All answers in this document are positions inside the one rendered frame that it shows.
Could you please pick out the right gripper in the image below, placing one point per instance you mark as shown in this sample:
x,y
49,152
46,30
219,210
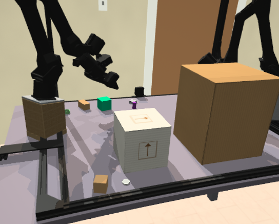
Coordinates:
x,y
97,73

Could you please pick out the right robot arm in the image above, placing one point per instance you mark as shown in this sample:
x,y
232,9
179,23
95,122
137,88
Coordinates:
x,y
49,65

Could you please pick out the green block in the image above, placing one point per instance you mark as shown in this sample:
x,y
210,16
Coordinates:
x,y
104,103

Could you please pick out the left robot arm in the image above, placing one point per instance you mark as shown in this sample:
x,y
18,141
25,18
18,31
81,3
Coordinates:
x,y
268,62

